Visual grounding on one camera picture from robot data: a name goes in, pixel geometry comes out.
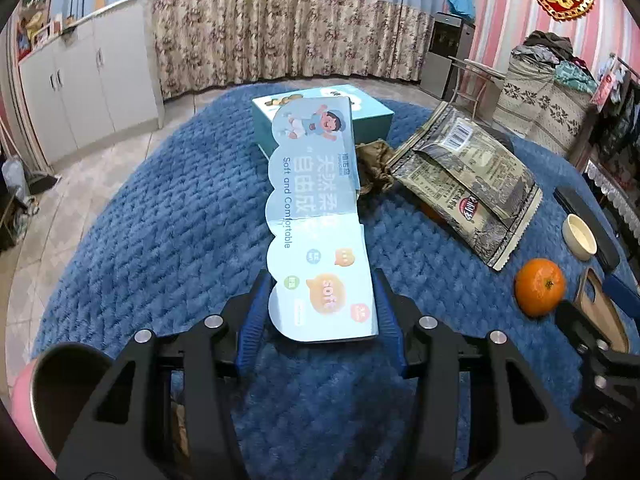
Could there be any clothes rack with garments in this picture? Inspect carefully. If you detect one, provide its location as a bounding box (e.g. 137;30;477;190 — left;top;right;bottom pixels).
589;53;639;188

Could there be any patterned covered clothes pile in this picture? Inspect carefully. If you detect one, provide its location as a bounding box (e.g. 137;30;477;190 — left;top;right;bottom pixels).
494;30;597;157

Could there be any crumpled brown paper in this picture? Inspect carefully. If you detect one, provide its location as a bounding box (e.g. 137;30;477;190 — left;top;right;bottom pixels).
356;139;395;195

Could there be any grey snack bag lower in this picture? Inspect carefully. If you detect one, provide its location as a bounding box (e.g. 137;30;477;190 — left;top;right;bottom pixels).
392;156;542;271

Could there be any small folding table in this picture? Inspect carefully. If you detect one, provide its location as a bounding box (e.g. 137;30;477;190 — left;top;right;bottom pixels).
448;56;506;118

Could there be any black glasses case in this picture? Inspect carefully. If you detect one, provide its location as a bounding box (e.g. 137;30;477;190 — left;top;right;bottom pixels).
553;186;620;273

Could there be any blue fluffy table cover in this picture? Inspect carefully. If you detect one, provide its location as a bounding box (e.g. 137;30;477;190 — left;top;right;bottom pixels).
31;81;640;480

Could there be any orange mandarin rear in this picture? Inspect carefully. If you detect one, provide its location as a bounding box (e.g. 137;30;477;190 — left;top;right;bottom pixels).
420;203;447;226

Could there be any grey snack bag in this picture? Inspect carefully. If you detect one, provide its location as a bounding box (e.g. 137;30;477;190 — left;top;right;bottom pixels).
392;156;542;271
388;102;536;226

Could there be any teal cardboard box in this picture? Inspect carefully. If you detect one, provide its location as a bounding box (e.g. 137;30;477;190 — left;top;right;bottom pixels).
250;84;394;158

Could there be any white cabinet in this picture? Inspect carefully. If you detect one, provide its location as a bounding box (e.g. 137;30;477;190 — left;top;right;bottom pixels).
18;0;165;166

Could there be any orange mandarin front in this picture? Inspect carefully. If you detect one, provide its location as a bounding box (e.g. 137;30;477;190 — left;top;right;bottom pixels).
514;258;566;318

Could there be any light blue cartoon packaging card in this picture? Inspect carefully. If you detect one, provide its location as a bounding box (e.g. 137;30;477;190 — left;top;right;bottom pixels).
265;96;378;344

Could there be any pink trash bin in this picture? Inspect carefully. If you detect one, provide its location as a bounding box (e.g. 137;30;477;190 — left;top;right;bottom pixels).
11;342;113;471

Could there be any low lace-covered tv stand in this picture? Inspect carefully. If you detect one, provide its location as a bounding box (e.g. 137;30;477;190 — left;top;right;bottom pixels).
584;158;640;242

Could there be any blue-wrapped potted plant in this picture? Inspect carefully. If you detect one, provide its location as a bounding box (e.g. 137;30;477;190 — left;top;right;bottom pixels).
446;0;476;23

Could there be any grey water dispenser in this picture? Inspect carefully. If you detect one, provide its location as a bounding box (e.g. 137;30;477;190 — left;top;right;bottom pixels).
420;12;475;100

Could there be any tan phone case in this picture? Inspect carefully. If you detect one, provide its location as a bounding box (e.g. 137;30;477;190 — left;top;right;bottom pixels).
575;266;630;353

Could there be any orange mandarin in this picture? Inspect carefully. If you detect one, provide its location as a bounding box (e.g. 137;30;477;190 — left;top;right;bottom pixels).
514;258;566;318
420;203;447;226

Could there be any floral beige curtain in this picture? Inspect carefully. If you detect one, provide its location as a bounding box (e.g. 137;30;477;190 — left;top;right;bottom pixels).
152;0;434;99

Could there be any small cream bowl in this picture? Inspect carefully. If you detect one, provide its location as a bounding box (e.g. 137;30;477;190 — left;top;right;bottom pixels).
562;214;598;261

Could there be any grey snack bag upper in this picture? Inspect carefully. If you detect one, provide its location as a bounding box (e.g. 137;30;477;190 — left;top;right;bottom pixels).
388;102;536;226

